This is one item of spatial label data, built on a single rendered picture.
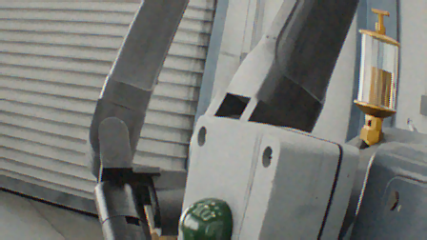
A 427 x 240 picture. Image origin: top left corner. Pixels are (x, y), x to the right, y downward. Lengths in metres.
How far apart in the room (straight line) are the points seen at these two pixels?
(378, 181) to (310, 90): 0.41
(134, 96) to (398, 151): 0.77
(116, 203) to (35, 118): 7.08
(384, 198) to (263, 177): 0.06
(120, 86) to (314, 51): 0.37
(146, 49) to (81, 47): 7.06
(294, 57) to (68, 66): 7.43
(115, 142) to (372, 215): 0.74
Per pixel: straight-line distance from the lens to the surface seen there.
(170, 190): 1.18
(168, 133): 8.64
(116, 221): 1.15
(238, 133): 0.48
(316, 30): 0.88
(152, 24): 1.26
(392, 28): 9.18
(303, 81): 0.87
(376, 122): 0.53
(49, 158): 8.31
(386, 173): 0.46
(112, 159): 1.17
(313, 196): 0.46
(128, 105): 1.20
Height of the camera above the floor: 1.36
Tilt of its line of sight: 3 degrees down
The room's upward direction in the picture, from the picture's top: 10 degrees clockwise
